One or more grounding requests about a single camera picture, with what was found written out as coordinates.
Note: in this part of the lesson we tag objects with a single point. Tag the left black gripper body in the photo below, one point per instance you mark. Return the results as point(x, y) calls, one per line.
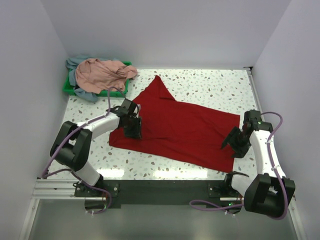
point(134, 116)

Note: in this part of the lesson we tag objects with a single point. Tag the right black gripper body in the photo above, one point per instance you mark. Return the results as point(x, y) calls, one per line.
point(240, 136)

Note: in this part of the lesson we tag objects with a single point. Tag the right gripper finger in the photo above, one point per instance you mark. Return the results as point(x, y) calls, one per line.
point(240, 150)
point(232, 138)

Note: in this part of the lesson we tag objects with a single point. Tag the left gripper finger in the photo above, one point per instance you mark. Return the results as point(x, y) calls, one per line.
point(131, 131)
point(138, 127)

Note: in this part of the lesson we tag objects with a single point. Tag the red t shirt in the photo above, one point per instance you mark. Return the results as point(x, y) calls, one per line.
point(180, 131)

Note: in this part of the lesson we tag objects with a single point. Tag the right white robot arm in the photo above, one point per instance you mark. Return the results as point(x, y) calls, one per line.
point(270, 192)

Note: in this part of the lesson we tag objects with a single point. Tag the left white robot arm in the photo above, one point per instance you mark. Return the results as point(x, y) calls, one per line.
point(71, 147)

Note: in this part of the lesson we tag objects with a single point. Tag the pink t shirt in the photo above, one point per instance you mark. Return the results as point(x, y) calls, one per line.
point(94, 75)

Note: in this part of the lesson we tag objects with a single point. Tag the green plastic bin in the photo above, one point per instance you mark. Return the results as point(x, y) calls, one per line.
point(104, 93)

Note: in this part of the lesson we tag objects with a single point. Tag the light blue t shirt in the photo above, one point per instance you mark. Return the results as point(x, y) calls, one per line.
point(72, 64)

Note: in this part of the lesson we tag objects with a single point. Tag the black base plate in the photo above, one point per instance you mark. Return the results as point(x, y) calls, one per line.
point(117, 193)

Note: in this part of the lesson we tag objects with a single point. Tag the aluminium frame rail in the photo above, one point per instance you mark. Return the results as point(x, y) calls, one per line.
point(46, 189)

